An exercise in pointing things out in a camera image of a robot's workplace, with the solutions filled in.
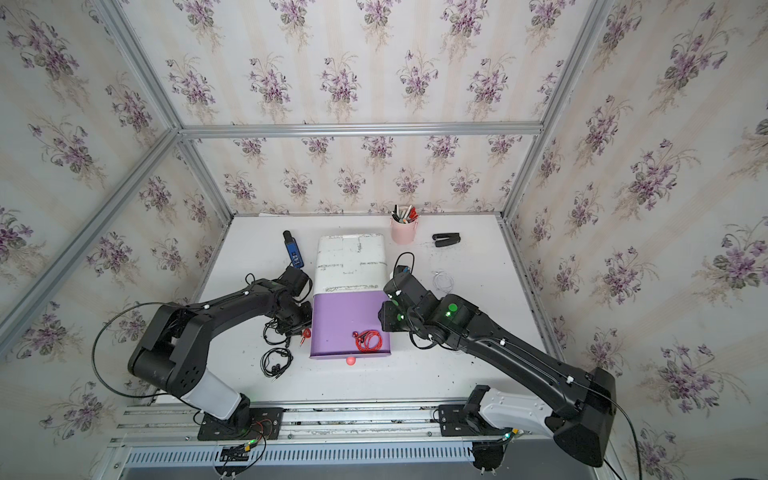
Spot pink pen holder cup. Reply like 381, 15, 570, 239
390, 205, 419, 245

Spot white earphones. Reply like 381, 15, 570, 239
432, 270, 455, 295

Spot black earphones lower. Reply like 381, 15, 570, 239
260, 347, 294, 379

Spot purple top drawer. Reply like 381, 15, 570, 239
310, 291, 391, 360

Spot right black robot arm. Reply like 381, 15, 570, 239
378, 272, 618, 467

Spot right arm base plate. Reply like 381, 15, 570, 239
433, 404, 511, 438

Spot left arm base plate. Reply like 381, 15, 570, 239
197, 407, 285, 442

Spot aluminium mounting rail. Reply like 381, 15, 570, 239
107, 399, 613, 448

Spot white drawer cabinet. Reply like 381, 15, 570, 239
314, 234, 389, 295

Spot black stapler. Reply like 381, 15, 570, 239
432, 232, 461, 248

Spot red earphones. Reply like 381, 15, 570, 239
352, 329, 383, 353
299, 328, 312, 346

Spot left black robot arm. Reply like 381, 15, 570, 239
127, 266, 312, 429

